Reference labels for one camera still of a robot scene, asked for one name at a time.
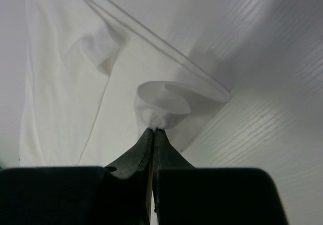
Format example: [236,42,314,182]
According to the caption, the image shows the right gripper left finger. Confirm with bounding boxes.
[104,128,154,180]

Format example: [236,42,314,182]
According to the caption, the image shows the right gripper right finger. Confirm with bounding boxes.
[153,129,195,170]

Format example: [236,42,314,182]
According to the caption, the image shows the white t shirt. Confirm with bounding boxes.
[19,0,229,167]

